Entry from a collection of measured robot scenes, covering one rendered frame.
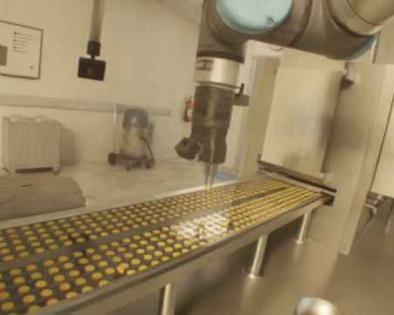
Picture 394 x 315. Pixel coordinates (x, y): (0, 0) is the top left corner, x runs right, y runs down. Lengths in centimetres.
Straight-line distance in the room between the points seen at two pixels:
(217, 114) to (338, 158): 47
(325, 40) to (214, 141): 24
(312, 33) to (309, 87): 42
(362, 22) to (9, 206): 56
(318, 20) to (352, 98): 47
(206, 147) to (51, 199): 29
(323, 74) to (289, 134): 19
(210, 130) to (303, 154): 40
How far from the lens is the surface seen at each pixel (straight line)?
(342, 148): 86
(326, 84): 82
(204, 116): 49
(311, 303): 51
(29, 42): 414
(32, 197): 52
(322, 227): 91
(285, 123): 85
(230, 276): 65
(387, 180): 91
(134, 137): 422
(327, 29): 43
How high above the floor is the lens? 116
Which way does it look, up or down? 11 degrees down
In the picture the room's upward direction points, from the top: 9 degrees clockwise
